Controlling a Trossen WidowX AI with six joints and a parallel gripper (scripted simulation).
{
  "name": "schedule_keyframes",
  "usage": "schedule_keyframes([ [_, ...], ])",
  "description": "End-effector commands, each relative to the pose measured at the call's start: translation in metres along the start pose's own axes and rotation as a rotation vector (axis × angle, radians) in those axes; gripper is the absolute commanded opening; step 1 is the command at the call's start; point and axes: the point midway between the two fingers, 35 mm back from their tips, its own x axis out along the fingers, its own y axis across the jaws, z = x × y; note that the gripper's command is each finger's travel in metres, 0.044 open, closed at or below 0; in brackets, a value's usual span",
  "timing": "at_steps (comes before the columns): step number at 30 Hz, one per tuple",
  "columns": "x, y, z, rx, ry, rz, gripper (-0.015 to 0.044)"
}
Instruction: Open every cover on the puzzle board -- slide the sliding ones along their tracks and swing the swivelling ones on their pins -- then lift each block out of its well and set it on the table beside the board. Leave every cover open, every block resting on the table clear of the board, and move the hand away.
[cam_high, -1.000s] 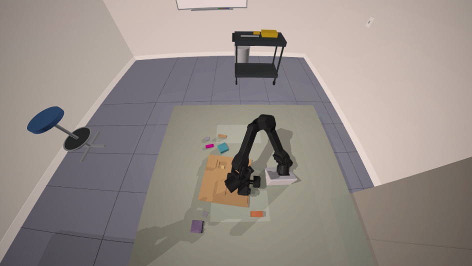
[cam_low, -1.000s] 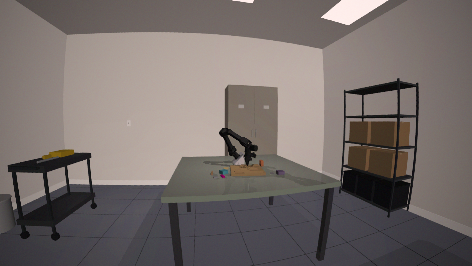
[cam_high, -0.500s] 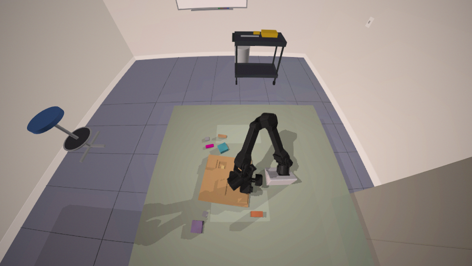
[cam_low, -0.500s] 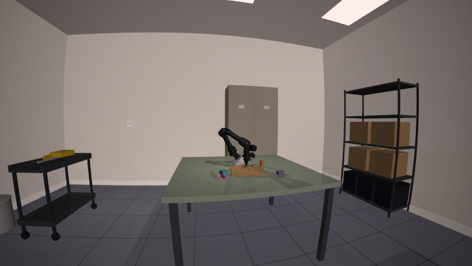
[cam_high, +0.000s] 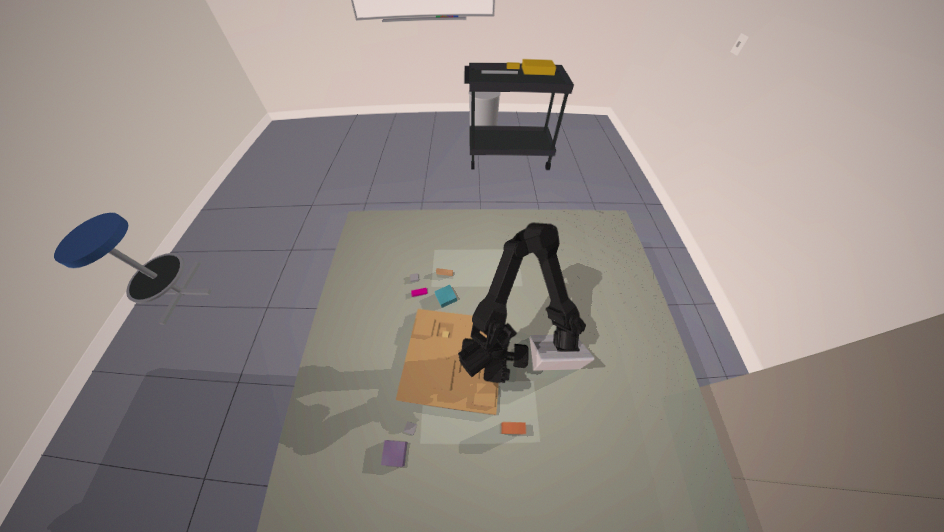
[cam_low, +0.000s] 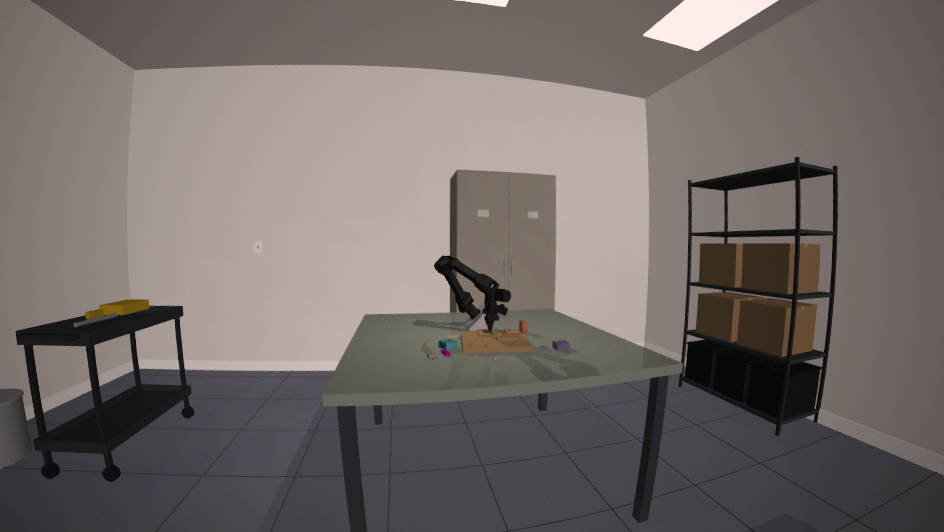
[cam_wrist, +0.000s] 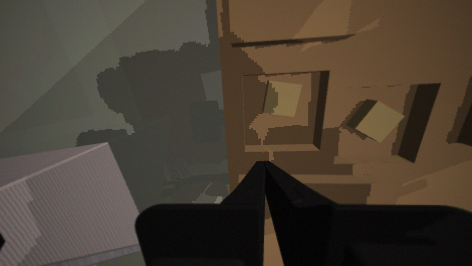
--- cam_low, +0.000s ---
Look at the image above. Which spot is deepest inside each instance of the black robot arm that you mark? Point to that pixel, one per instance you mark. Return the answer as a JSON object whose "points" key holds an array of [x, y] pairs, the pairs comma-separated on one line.
{"points": [[464, 300]]}

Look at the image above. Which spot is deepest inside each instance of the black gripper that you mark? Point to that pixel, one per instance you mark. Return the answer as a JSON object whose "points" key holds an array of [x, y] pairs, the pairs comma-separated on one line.
{"points": [[490, 316]]}

